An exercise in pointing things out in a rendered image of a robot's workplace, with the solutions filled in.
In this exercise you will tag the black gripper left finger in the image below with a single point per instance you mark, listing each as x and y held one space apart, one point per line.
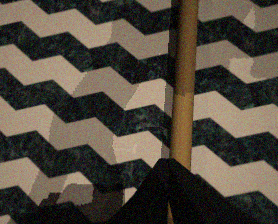
149 204

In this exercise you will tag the tan wooden pole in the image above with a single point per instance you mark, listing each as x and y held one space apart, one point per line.
184 83

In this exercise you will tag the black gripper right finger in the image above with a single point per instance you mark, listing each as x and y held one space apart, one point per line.
193 202

